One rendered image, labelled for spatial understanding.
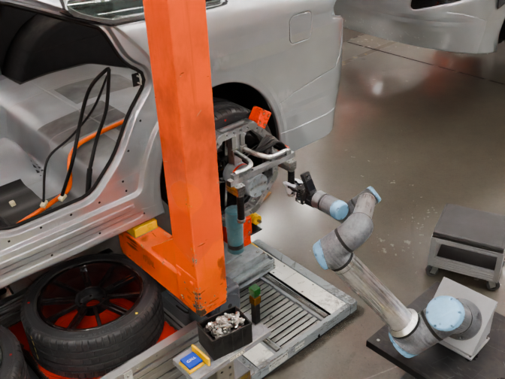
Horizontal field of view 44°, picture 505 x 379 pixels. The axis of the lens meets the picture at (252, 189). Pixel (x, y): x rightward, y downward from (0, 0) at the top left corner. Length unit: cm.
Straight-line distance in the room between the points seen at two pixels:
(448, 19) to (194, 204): 311
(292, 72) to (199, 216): 119
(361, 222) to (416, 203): 211
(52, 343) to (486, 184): 332
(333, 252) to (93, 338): 112
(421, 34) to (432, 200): 134
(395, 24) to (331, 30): 172
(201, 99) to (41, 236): 98
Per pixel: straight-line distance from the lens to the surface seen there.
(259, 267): 370
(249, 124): 315
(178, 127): 236
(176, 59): 226
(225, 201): 339
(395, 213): 451
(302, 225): 434
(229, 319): 278
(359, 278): 264
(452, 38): 520
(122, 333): 293
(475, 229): 385
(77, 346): 293
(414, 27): 520
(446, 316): 283
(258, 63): 326
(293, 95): 351
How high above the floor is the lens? 248
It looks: 32 degrees down
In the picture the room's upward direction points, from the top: 2 degrees counter-clockwise
